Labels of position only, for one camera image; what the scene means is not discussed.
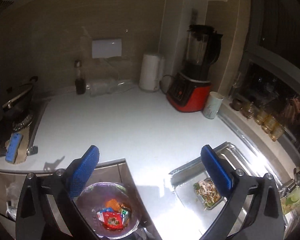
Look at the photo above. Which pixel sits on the red and black blender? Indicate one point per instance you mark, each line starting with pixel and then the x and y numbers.
pixel 190 95

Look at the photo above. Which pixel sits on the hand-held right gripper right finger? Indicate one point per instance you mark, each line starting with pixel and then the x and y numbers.
pixel 216 170

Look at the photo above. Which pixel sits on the metal container of food scraps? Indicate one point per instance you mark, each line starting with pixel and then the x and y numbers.
pixel 207 195

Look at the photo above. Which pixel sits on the white electric kettle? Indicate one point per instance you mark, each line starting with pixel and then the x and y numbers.
pixel 150 72

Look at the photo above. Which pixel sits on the black wok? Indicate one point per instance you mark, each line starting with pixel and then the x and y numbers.
pixel 20 97

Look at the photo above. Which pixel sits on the orange foam fruit net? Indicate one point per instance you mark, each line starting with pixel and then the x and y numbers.
pixel 112 203

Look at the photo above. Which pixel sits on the chrome sink faucet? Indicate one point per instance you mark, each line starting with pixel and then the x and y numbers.
pixel 298 175

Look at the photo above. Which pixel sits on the bin with purple bag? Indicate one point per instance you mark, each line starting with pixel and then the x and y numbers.
pixel 90 197

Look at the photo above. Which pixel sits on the clear plastic bag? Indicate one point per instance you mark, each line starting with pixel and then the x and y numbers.
pixel 107 87

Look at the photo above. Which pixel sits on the stainless steel sink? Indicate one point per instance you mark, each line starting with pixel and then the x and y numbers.
pixel 190 175

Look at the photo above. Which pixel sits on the glass bottle with dark liquid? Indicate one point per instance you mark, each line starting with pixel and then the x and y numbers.
pixel 80 85

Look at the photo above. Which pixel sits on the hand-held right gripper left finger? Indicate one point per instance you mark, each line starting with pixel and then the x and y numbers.
pixel 86 170

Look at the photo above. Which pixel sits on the white wall socket cover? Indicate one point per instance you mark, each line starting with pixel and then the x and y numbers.
pixel 106 48

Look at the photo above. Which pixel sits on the blue sponge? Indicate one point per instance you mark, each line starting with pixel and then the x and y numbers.
pixel 13 147

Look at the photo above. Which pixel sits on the white and blue wipe packet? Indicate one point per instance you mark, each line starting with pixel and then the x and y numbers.
pixel 103 213

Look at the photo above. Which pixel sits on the white cup with plant print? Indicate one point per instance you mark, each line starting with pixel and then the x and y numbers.
pixel 212 106

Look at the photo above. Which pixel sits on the green dish soap packet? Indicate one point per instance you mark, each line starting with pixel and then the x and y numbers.
pixel 297 197

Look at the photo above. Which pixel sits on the brown paper mat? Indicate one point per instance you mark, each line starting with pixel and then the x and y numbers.
pixel 25 142

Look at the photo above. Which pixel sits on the red snack packet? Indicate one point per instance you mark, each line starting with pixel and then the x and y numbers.
pixel 112 220

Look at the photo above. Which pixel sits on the row of amber glass cups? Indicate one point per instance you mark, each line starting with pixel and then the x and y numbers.
pixel 265 122

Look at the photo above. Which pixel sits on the crushed drink can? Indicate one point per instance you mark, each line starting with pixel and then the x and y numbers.
pixel 125 212

